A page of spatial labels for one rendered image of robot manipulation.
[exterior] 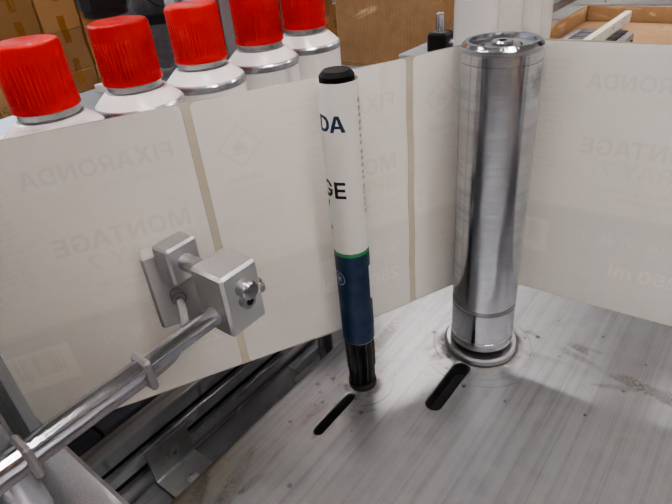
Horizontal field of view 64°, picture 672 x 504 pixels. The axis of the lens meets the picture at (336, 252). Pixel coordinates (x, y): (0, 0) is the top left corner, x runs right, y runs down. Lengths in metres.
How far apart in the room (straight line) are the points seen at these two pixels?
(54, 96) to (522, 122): 0.23
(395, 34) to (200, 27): 0.78
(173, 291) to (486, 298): 0.17
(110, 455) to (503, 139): 0.27
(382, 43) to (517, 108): 0.87
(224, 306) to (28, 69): 0.16
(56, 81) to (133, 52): 0.05
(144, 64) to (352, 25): 0.86
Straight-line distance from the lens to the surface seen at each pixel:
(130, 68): 0.33
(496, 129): 0.27
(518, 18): 0.75
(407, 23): 1.09
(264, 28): 0.39
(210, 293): 0.22
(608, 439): 0.33
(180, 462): 0.39
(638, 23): 1.58
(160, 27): 0.89
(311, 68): 0.43
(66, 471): 0.26
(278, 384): 0.42
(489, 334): 0.34
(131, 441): 0.36
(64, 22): 4.05
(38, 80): 0.31
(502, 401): 0.33
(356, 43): 1.17
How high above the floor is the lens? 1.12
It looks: 32 degrees down
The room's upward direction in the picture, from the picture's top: 6 degrees counter-clockwise
